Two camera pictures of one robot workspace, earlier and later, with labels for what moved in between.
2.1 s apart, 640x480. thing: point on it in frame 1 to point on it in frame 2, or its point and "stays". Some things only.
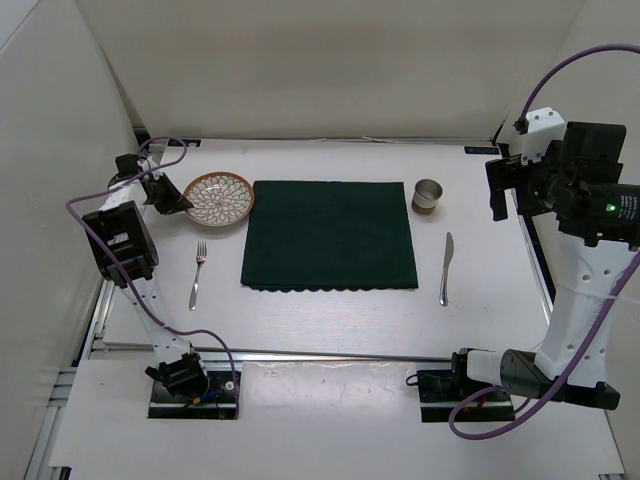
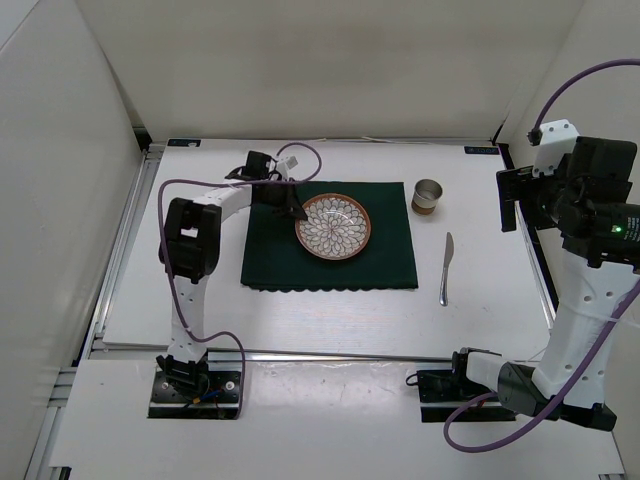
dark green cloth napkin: [328, 236] stays
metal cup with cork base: [425, 197] stays
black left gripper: [174, 195] to [292, 205]
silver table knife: [450, 246] stays
